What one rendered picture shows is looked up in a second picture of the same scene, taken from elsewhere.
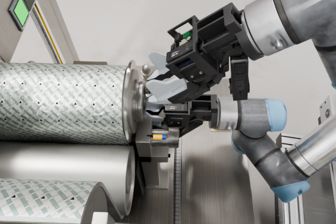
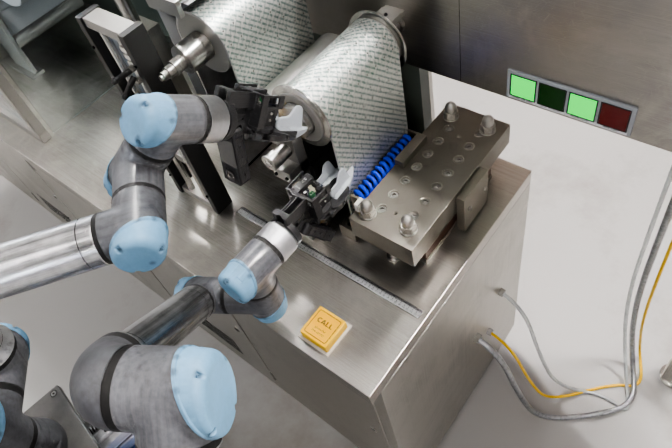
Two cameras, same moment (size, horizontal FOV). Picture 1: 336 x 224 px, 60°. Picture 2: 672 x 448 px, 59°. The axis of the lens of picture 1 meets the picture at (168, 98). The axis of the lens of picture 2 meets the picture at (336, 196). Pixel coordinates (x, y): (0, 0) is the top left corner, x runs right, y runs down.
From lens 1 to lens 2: 1.11 m
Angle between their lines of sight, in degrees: 68
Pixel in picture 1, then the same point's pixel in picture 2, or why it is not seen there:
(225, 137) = (303, 317)
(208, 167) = (287, 278)
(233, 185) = not seen: hidden behind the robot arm
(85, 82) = (313, 69)
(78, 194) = (213, 22)
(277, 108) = (231, 270)
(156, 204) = not seen: hidden behind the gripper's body
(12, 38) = (490, 82)
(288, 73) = not seen: outside the picture
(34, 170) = (302, 60)
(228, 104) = (272, 230)
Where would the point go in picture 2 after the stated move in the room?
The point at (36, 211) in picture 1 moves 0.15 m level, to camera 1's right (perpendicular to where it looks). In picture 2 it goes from (216, 5) to (161, 50)
